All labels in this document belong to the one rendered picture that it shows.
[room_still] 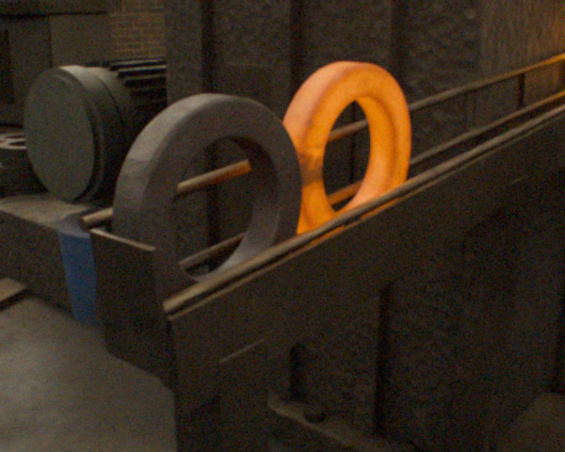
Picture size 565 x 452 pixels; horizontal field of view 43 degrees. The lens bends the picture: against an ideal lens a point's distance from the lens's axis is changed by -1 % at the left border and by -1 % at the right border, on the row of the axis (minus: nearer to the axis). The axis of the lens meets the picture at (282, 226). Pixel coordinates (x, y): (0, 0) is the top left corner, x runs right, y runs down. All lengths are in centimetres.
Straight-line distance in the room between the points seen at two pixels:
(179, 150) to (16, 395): 127
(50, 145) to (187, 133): 157
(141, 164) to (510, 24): 79
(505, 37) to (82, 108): 114
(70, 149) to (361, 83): 139
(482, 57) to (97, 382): 113
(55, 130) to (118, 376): 71
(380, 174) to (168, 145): 31
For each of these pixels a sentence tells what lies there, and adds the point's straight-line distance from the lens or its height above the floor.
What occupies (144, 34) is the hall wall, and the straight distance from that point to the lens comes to 837.
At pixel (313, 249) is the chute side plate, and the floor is 63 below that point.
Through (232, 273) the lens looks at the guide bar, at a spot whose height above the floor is 63.
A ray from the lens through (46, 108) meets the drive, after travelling 209.
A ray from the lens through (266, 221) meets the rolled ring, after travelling 64.
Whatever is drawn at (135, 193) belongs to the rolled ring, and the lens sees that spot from 53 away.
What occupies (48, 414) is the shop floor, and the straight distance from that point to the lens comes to 166.
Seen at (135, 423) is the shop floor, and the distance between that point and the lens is 159.
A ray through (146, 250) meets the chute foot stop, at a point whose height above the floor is 67.
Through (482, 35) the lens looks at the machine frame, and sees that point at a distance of 112.
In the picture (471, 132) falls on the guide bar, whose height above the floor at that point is 67.
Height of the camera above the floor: 84
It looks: 17 degrees down
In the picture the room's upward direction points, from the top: straight up
